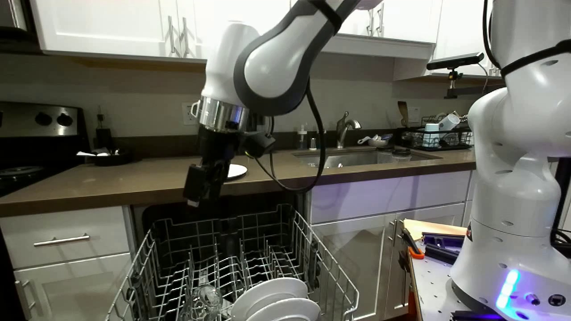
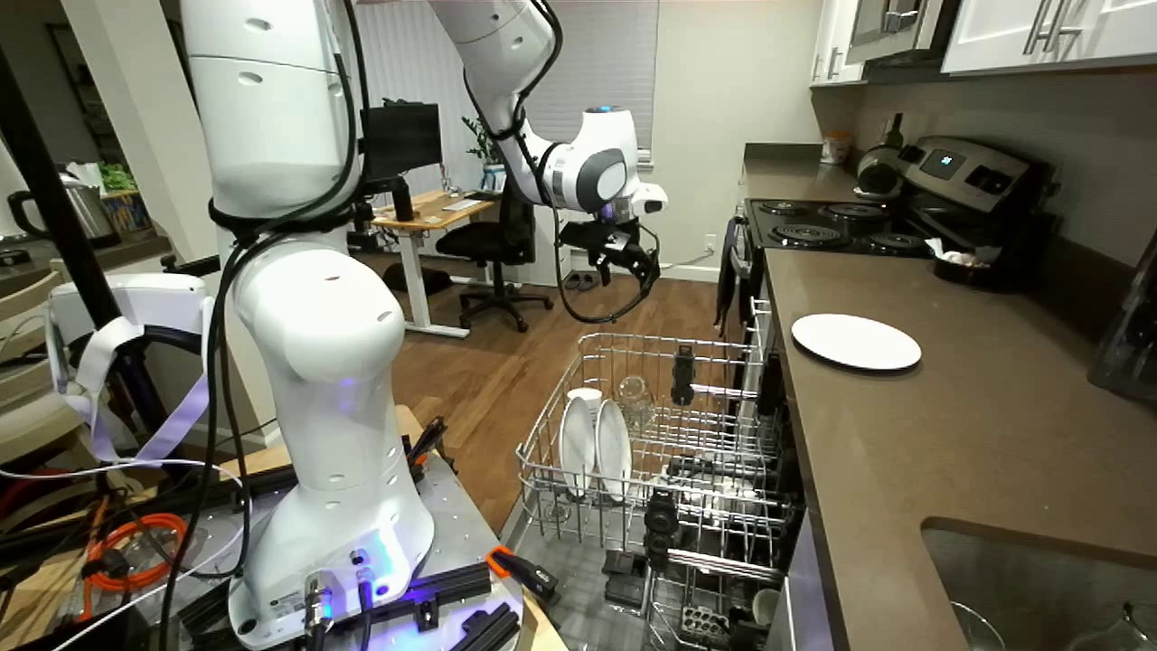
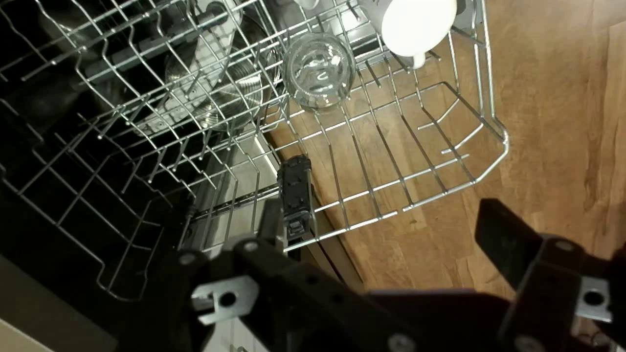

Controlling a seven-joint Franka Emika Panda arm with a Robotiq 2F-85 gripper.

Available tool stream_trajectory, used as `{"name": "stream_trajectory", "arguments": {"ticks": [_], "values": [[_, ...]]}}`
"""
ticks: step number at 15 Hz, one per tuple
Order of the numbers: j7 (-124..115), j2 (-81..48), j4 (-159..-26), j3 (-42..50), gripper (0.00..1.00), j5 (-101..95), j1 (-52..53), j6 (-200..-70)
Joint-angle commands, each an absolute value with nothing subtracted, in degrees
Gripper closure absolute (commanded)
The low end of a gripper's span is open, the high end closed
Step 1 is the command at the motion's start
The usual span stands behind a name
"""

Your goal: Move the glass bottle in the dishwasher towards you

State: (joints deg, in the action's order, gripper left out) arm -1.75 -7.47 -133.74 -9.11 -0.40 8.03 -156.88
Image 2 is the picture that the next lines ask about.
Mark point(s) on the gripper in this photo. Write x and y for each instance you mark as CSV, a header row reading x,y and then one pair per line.
x,y
589,239

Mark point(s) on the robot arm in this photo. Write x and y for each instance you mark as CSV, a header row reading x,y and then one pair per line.
x,y
316,362

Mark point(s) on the black bottle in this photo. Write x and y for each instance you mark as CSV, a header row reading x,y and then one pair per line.
x,y
683,375

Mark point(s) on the clear glass bottle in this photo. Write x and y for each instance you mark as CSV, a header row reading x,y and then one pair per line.
x,y
634,398

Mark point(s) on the dishwasher upper rack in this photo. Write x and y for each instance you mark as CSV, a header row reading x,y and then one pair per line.
x,y
687,452

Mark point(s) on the dishwasher rack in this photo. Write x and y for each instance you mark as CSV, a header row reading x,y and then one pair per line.
x,y
687,452
714,606

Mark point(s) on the dishwasher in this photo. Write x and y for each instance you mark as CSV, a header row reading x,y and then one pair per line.
x,y
687,506

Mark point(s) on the dark glass bottle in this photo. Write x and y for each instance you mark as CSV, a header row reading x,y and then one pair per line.
x,y
895,134

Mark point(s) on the dishwasher door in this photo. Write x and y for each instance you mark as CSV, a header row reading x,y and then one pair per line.
x,y
574,588

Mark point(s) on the dishwasher lower rack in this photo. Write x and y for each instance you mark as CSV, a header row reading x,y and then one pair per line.
x,y
714,606

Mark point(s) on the drinking glass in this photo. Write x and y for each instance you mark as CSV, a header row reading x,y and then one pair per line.
x,y
978,628

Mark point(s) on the pair of shoes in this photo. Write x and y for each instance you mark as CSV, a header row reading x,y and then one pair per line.
x,y
583,280

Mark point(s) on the dark hanging towel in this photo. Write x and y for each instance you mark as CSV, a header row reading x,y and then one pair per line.
x,y
729,280

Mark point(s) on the white cup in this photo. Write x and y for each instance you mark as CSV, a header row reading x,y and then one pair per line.
x,y
586,396

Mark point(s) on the black office chair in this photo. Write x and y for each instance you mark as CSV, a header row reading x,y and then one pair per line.
x,y
493,249

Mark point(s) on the stove burner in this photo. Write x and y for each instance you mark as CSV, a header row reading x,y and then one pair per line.
x,y
895,241
854,212
785,207
807,235

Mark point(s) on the white keyboard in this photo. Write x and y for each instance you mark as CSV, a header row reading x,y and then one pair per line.
x,y
463,205

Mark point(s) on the white plate in rack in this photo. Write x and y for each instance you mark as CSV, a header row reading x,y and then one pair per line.
x,y
576,443
613,448

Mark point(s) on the potted plant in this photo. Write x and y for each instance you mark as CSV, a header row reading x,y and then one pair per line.
x,y
486,149

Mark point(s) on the window blinds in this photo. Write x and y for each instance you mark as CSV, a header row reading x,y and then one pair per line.
x,y
606,63

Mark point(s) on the wooden standing desk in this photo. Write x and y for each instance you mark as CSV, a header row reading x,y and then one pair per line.
x,y
429,217

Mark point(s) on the small jar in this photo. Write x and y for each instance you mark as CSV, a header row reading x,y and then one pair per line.
x,y
836,147

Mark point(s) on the large white plate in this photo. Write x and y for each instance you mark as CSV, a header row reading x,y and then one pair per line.
x,y
856,342

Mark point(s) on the silver kettle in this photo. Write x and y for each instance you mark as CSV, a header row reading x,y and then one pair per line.
x,y
877,170

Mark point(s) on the black monitor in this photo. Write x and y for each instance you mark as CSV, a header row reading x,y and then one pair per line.
x,y
400,140

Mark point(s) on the stove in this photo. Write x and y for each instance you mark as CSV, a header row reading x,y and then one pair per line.
x,y
904,217

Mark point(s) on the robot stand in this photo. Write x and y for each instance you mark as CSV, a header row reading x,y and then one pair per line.
x,y
470,533

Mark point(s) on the orange black clamp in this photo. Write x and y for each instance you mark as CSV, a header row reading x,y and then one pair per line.
x,y
522,570

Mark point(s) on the black bowl with tissue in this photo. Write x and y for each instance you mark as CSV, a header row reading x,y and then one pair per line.
x,y
967,268

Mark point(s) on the over-range microwave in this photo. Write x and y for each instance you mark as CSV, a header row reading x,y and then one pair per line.
x,y
899,27

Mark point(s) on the box with green leaves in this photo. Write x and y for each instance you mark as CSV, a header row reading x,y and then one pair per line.
x,y
122,203

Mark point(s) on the sink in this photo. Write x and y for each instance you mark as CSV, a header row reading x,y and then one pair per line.
x,y
1039,588

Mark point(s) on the white chair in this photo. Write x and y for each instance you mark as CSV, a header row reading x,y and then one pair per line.
x,y
99,353

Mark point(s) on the black pole stand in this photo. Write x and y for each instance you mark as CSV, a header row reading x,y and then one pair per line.
x,y
54,190

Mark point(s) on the white wall cabinet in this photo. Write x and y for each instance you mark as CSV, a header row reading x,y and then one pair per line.
x,y
1048,32
836,41

